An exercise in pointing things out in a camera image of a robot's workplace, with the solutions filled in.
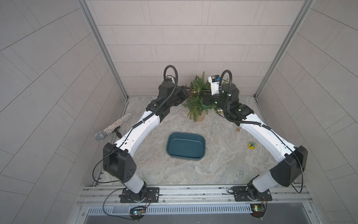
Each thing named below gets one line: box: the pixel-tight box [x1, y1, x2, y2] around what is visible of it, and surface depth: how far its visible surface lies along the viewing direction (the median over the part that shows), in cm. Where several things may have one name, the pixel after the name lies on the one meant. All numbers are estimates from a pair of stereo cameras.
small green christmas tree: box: [182, 71, 212, 123], surface depth 86 cm
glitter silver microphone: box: [94, 112, 133, 142], surface depth 71 cm
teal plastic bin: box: [165, 132, 207, 161], surface depth 90 cm
